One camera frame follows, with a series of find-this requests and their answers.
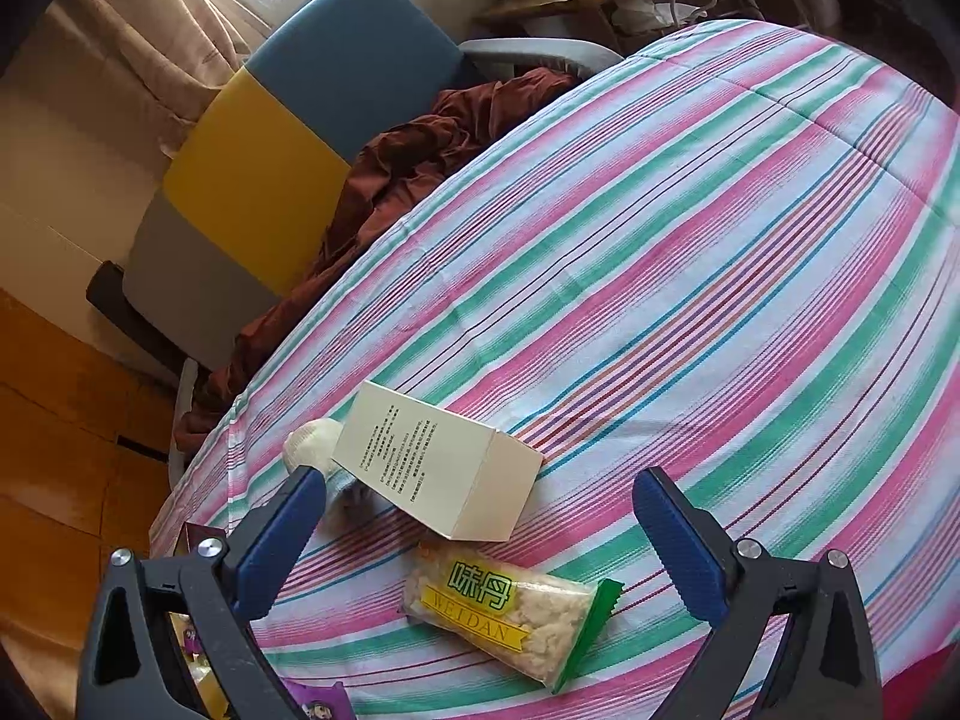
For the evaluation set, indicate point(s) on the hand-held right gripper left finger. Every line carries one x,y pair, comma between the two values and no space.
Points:
277,540

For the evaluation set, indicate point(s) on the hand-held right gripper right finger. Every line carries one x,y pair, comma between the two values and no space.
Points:
679,540

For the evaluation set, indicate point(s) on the maroon gift box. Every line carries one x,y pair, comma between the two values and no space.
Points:
196,532

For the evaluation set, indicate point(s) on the purple cartoon snack packet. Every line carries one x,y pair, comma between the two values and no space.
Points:
322,701

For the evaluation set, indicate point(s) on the clear rice snack packet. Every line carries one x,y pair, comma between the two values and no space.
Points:
495,607

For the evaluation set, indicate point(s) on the rolled beige grey sock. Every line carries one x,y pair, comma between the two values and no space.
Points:
311,442

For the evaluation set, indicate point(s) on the beige cardboard carton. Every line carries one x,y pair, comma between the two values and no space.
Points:
435,457

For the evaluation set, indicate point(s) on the maroon cloth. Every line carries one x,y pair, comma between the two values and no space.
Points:
390,165

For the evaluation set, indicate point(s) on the beige curtain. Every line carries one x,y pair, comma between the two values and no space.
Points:
135,30

